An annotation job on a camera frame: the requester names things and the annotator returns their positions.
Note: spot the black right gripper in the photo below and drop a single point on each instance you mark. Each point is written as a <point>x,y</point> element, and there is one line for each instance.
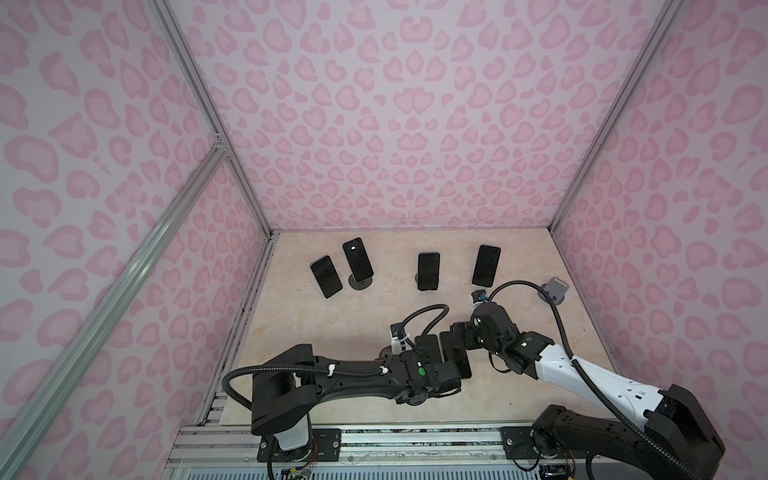
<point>467,327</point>

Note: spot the grey-edged smartphone front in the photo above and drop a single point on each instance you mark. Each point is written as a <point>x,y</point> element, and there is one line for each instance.
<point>453,350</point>

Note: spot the pink-edged smartphone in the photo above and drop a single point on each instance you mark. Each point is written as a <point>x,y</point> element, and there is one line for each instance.
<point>429,347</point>

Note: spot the green-edged smartphone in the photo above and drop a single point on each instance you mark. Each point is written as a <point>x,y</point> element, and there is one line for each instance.
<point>486,265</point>
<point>326,277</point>

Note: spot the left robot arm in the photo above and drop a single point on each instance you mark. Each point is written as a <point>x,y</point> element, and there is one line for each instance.
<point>286,388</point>

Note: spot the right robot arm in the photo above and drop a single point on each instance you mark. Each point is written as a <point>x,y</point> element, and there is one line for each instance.
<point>663,432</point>

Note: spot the grey round stand right side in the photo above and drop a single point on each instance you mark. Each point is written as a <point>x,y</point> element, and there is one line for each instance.
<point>554,291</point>

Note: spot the dark round stand back left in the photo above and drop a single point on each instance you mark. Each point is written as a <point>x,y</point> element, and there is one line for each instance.
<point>359,285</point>

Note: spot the silver smartphone on round stand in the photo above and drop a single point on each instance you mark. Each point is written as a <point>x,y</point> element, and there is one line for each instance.
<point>358,259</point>

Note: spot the blue-edged smartphone centre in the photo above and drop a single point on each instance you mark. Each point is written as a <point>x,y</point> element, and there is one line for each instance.
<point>428,268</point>

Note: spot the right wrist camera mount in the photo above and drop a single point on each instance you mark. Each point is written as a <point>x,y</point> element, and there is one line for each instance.
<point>479,296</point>

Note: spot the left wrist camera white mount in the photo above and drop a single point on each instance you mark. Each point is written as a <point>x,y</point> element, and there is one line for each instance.
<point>400,340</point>

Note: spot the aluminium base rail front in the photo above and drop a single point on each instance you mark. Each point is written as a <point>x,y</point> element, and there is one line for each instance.
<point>376,451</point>

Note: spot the aluminium diagonal frame beam left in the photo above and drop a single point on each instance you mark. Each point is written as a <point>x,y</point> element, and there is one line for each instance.
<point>39,413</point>

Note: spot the aluminium frame post back right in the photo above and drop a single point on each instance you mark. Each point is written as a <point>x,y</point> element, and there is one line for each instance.
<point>662,28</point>

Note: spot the aluminium frame post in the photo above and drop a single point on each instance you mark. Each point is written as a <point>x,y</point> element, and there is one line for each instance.
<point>167,22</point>
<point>662,28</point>

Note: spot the aluminium frame post back left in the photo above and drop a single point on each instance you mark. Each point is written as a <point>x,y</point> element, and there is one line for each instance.
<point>167,22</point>

